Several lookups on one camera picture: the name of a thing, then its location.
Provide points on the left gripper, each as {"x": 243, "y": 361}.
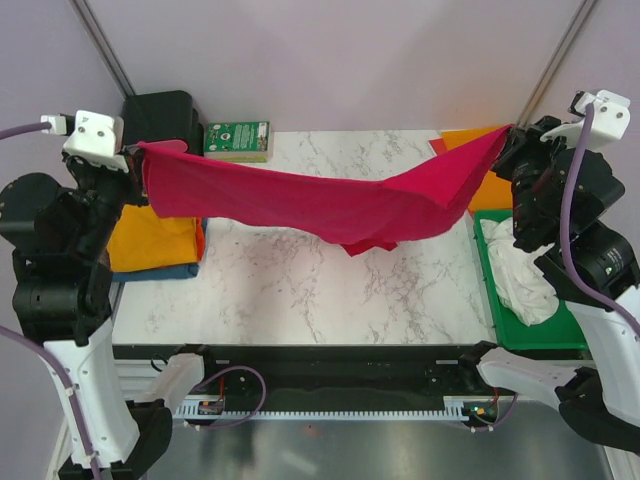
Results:
{"x": 133, "y": 178}

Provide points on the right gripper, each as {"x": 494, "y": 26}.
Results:
{"x": 524, "y": 140}

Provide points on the magenta t shirt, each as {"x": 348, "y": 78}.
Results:
{"x": 421, "y": 203}

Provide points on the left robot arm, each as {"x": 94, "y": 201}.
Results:
{"x": 59, "y": 237}

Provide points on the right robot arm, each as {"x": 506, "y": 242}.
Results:
{"x": 594, "y": 270}

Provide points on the orange plastic folder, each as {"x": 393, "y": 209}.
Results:
{"x": 477, "y": 149}

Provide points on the yellow folded t shirt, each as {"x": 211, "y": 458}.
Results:
{"x": 141, "y": 240}

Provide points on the red plastic folder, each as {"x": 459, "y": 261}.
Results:
{"x": 438, "y": 146}

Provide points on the black pink drawer organizer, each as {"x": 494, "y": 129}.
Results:
{"x": 163, "y": 117}

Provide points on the orange folded t shirt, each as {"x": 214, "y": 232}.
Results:
{"x": 200, "y": 237}

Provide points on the blue folded t shirt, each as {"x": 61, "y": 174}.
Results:
{"x": 176, "y": 272}

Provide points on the white crumpled t shirt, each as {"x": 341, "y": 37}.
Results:
{"x": 520, "y": 284}

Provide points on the green white box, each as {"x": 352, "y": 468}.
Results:
{"x": 242, "y": 142}

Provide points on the green plastic tray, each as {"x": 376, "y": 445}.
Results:
{"x": 560, "y": 332}

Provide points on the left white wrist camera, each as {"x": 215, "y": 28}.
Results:
{"x": 94, "y": 137}

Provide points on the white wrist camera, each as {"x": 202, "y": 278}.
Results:
{"x": 611, "y": 116}
{"x": 94, "y": 137}

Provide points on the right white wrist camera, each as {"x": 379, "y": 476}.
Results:
{"x": 611, "y": 116}

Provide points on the left aluminium corner post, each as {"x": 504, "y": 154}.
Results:
{"x": 92, "y": 27}

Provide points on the aluminium corner post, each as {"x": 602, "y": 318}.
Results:
{"x": 565, "y": 45}
{"x": 92, "y": 27}

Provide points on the right aluminium corner post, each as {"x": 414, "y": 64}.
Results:
{"x": 565, "y": 45}

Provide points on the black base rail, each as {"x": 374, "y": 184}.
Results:
{"x": 345, "y": 379}

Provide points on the white cable duct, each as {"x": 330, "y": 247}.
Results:
{"x": 205, "y": 408}

